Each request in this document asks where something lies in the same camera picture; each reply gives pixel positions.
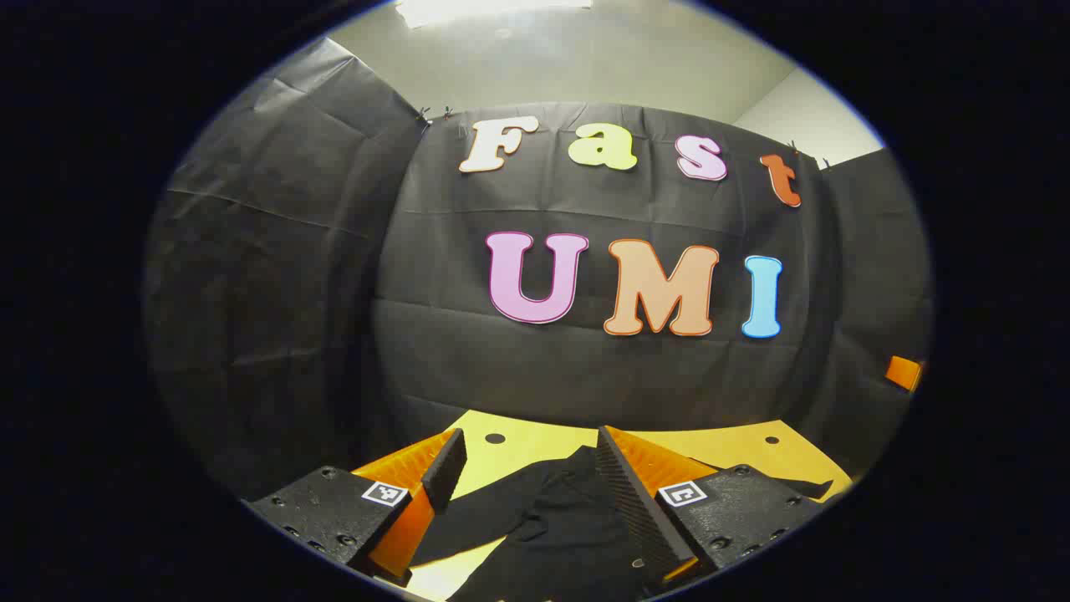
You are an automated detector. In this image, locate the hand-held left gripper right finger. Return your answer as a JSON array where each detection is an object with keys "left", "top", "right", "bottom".
[{"left": 595, "top": 425, "right": 824, "bottom": 590}]

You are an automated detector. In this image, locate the black backdrop cloth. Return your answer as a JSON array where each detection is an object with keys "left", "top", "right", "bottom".
[{"left": 142, "top": 38, "right": 933, "bottom": 503}]

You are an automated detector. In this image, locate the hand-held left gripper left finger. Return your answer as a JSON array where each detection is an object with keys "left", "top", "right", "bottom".
[{"left": 242, "top": 428, "right": 467, "bottom": 586}]

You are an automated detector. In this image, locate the black buttoned garment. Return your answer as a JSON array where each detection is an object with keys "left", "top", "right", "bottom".
[{"left": 410, "top": 446, "right": 834, "bottom": 602}]

